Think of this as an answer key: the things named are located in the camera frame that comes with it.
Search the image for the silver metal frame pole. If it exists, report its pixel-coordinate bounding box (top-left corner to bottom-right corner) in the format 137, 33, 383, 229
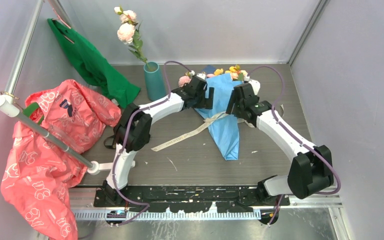
4, 0, 44, 95

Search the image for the blue paper bouquet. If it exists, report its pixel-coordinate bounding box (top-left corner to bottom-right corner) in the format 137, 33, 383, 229
195, 73, 242, 161

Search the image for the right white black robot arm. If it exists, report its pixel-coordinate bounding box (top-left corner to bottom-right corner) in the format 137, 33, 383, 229
226, 82, 335, 206

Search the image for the pink printed raincoat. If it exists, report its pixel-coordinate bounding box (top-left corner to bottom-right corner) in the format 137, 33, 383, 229
0, 79, 121, 240

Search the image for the black strap with lettering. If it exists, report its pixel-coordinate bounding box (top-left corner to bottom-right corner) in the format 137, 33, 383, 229
103, 111, 127, 151

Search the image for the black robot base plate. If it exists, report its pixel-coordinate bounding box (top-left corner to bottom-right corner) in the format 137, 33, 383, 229
93, 185, 278, 213

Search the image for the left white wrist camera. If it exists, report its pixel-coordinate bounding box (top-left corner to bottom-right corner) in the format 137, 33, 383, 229
195, 73, 207, 81

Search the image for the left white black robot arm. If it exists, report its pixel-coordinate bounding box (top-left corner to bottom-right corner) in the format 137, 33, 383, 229
102, 73, 214, 207

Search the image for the green cloth bag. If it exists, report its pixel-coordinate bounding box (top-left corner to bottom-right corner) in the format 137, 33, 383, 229
47, 18, 141, 108

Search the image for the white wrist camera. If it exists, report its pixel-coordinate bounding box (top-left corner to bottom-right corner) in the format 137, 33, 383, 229
244, 78, 261, 96
195, 73, 207, 81

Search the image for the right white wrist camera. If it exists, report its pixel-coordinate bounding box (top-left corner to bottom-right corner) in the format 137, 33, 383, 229
244, 78, 261, 96

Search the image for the aluminium rail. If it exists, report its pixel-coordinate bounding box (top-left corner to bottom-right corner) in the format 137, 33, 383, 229
69, 185, 344, 221

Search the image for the grey rod with white caps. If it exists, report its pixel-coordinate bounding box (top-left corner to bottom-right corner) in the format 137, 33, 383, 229
0, 94, 136, 176

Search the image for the cream printed ribbon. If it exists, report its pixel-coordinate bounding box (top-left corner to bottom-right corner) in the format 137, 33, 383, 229
150, 104, 285, 153

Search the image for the pink rose stem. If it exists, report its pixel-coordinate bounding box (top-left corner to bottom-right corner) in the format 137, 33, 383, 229
113, 5, 156, 71

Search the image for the teal ceramic vase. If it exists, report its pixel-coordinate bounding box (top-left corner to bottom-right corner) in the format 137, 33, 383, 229
143, 61, 167, 102

